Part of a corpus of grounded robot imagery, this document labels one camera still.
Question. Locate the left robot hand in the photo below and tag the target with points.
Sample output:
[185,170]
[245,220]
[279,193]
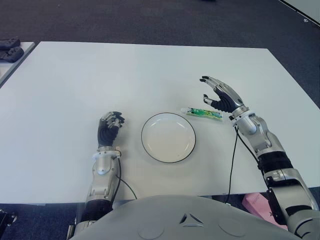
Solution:
[106,132]

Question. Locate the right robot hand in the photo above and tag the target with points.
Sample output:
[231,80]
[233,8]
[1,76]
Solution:
[226,100]

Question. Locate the green toothpaste tube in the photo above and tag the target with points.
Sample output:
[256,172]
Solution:
[202,113]

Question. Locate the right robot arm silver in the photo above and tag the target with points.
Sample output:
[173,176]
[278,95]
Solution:
[275,160]

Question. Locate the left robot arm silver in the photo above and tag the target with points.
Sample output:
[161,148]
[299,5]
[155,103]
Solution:
[102,175]

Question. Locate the white plate with black rim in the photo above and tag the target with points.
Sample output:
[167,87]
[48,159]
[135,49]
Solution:
[168,138]

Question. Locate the pink foam block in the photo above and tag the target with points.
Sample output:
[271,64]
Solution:
[255,202]

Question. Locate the small white floor object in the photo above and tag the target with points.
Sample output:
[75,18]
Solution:
[305,21]

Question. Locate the grey robot torso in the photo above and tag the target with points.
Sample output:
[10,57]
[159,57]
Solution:
[175,222]

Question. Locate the grey side table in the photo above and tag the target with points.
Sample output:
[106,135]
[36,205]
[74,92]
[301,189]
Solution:
[15,63]

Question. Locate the white neighbouring table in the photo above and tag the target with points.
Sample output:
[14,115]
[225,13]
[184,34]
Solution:
[305,10]

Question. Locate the black game controller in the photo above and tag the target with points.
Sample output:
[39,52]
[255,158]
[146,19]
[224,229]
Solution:
[11,55]
[10,43]

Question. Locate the black metal stand part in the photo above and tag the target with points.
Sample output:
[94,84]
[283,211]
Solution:
[6,217]

